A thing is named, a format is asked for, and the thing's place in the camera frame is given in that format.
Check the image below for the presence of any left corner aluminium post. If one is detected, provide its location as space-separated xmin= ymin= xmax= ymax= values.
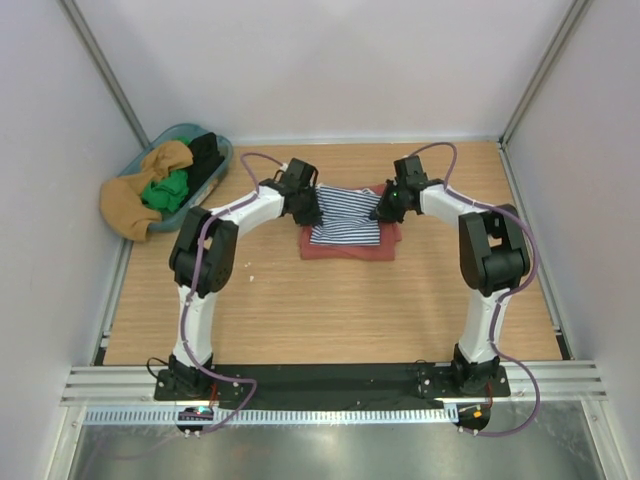
xmin=58 ymin=0 xmax=150 ymax=148

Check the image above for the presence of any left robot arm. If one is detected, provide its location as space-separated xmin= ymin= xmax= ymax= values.
xmin=168 ymin=158 xmax=321 ymax=400

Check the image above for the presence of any aluminium frame rail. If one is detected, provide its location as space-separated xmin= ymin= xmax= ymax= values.
xmin=60 ymin=360 xmax=607 ymax=406

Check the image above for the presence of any teal plastic laundry basket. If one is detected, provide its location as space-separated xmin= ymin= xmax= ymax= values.
xmin=120 ymin=123 xmax=234 ymax=232

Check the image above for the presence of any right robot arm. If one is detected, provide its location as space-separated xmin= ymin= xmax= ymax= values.
xmin=371 ymin=155 xmax=531 ymax=396

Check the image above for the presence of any pink tank top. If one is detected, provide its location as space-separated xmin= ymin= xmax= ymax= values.
xmin=299 ymin=184 xmax=402 ymax=261

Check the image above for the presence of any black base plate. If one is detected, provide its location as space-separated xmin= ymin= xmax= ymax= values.
xmin=154 ymin=360 xmax=511 ymax=411

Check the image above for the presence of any tan tank top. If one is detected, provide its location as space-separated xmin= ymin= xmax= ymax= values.
xmin=99 ymin=140 xmax=193 ymax=242

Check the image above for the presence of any blue white striped tank top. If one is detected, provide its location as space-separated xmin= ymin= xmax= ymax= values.
xmin=310 ymin=185 xmax=381 ymax=247

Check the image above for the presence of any green tank top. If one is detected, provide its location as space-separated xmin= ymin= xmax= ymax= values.
xmin=140 ymin=137 xmax=193 ymax=214

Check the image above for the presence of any black tank top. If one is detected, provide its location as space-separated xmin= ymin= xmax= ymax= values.
xmin=185 ymin=132 xmax=224 ymax=195

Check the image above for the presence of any slotted cable duct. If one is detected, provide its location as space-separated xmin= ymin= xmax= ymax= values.
xmin=83 ymin=404 xmax=458 ymax=427

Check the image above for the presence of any corner aluminium post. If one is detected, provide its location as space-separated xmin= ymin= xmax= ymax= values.
xmin=499 ymin=0 xmax=594 ymax=149
xmin=58 ymin=0 xmax=150 ymax=148

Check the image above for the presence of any right corner aluminium post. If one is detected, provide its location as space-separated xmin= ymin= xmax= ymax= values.
xmin=499 ymin=0 xmax=594 ymax=149

